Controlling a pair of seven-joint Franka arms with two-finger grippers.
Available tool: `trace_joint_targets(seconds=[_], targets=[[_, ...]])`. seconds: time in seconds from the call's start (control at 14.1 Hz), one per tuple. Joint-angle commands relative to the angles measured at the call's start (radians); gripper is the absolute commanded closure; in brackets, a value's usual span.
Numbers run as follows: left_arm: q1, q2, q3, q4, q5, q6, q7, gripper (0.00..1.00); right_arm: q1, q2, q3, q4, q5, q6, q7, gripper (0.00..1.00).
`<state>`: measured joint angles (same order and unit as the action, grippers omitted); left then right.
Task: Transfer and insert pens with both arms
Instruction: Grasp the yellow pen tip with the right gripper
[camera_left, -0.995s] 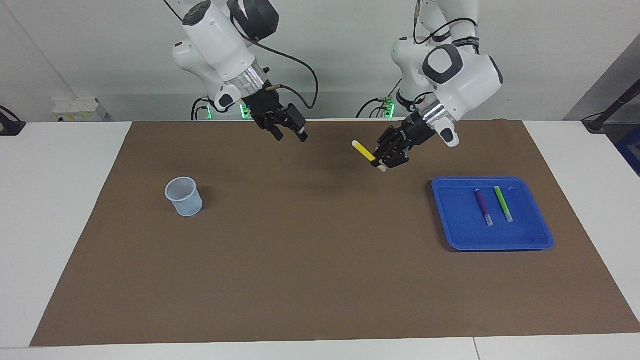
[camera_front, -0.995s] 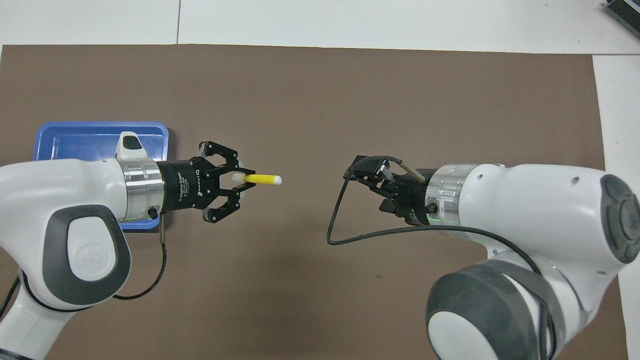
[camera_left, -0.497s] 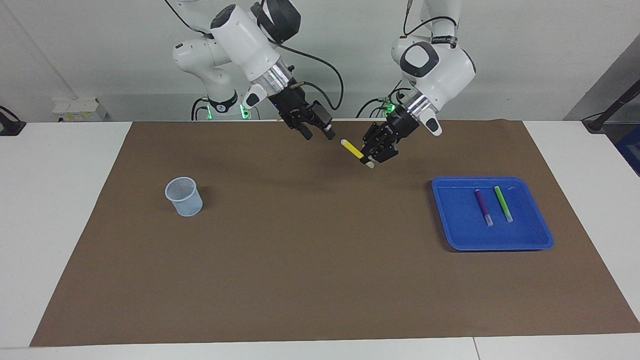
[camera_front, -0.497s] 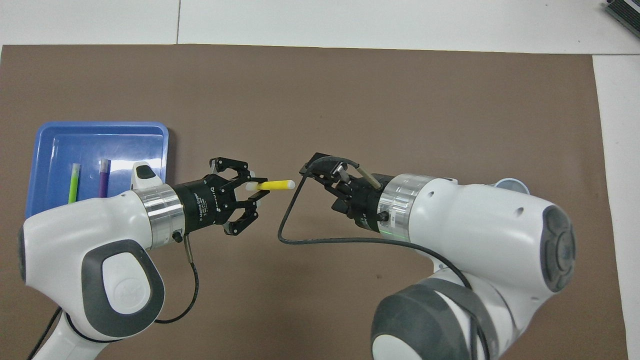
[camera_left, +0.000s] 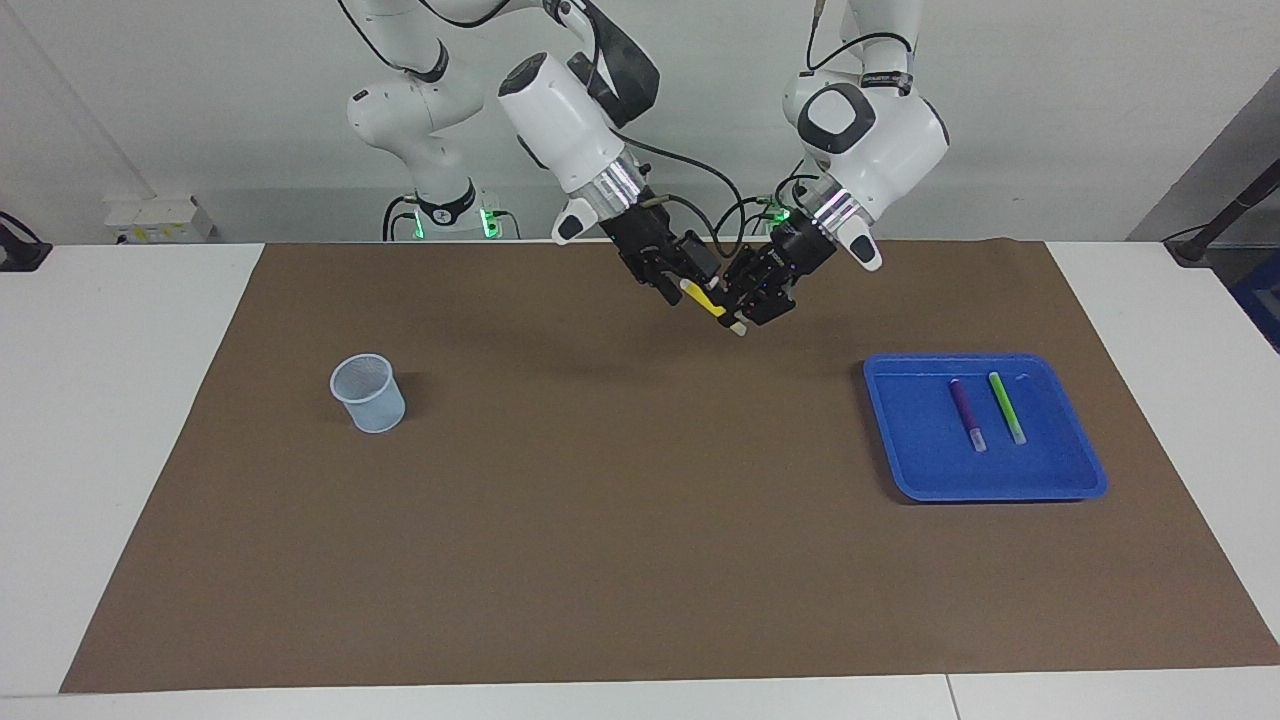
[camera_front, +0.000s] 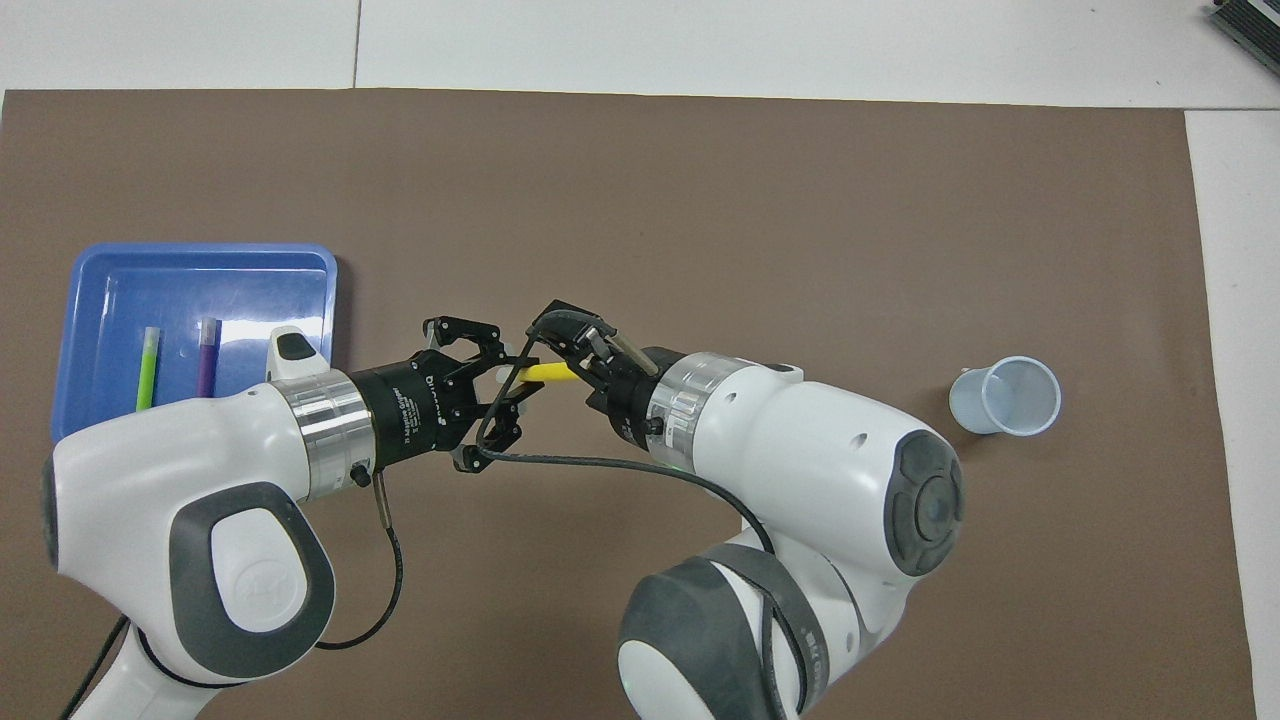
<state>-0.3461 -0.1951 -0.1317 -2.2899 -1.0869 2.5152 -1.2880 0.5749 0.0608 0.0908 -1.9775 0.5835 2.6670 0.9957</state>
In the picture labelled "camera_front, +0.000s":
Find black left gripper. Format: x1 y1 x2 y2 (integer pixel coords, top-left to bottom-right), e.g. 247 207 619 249
350 316 546 473

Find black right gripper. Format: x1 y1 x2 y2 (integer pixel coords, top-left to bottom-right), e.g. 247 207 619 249
527 298 663 451

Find purple pen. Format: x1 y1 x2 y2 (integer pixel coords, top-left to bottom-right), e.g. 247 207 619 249
196 318 220 399

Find green pen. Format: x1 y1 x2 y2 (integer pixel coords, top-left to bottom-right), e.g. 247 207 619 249
136 327 162 412

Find brown table mat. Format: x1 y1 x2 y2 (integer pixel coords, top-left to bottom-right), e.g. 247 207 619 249
0 88 1259 720

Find blue plastic tray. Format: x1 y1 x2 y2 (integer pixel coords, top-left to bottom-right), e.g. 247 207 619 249
50 243 339 441

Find translucent plastic cup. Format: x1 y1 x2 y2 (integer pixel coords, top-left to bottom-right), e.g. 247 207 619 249
948 355 1063 438

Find dark striped box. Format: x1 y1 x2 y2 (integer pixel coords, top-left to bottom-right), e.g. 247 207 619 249
1205 0 1280 51

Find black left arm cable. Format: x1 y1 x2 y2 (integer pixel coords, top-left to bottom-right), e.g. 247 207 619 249
60 470 406 720

